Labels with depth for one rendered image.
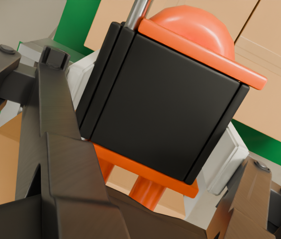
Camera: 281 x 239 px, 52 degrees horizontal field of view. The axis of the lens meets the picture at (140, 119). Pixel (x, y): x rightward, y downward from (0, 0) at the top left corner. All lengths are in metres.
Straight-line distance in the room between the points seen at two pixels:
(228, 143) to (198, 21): 0.07
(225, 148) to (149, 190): 0.07
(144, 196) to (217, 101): 0.08
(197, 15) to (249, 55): 0.75
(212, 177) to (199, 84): 0.05
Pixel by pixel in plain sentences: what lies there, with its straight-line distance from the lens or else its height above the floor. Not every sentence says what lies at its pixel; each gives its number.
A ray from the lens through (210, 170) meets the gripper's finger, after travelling 0.16.
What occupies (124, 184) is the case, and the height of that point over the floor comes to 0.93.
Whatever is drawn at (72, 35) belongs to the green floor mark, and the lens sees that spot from 1.48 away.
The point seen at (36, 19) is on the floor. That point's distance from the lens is 1.54.
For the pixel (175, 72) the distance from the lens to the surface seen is 0.16.
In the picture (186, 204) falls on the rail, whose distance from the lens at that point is 1.03.
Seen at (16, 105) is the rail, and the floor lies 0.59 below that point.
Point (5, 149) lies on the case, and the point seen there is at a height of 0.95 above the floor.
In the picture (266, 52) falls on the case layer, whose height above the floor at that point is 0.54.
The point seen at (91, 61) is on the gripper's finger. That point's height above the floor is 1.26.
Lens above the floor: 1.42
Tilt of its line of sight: 70 degrees down
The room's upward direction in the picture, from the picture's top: 168 degrees counter-clockwise
